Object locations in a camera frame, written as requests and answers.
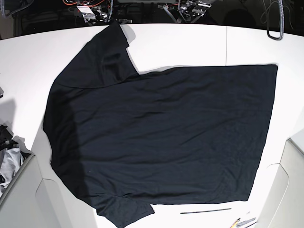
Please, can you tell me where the clothes pile in bin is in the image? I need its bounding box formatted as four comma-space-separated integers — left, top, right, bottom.
0, 125, 31, 196

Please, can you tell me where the grey bin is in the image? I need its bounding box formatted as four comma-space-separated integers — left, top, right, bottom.
255, 140, 304, 228
0, 155, 61, 228

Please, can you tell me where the black hose loop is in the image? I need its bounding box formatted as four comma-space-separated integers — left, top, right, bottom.
266, 0, 285, 40

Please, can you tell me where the black T-shirt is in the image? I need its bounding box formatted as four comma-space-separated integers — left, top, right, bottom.
43, 22, 278, 228

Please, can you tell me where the grey cable loop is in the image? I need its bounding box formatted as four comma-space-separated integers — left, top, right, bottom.
260, 0, 292, 26

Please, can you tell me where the thin black rod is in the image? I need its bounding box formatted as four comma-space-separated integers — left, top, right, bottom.
180, 208, 232, 214

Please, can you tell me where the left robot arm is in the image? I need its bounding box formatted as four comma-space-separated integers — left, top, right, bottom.
158, 0, 215, 24

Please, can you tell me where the yellow pencil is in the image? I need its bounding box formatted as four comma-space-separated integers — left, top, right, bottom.
230, 218, 240, 228

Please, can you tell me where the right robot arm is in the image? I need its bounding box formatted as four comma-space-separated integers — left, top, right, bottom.
62, 0, 114, 25

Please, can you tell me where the grey left bin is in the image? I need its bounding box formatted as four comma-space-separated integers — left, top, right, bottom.
0, 155, 61, 228

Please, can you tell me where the grey right bin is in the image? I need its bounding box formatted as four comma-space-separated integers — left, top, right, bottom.
255, 140, 304, 228

